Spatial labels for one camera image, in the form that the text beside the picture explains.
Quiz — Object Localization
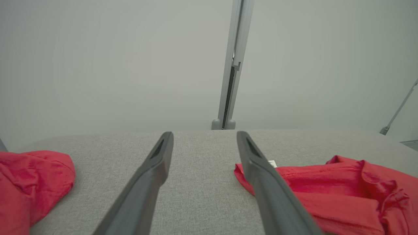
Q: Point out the red shorts with white hem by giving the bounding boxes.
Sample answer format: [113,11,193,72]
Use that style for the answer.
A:
[0,150,76,235]

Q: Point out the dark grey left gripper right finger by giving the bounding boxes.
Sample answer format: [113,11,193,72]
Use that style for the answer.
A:
[236,131,324,235]

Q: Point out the thin grey support rod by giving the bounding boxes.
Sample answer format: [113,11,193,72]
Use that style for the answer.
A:
[379,78,418,135]

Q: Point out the grey partition post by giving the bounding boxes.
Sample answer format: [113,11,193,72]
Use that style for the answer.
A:
[211,0,255,131]

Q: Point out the red shirt with white stripes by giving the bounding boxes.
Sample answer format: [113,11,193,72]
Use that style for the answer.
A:
[234,155,418,235]

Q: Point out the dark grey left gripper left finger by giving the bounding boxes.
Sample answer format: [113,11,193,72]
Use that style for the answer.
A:
[93,131,174,235]

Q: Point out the grey fabric sofa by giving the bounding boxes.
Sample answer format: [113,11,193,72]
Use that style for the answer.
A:
[16,128,418,235]

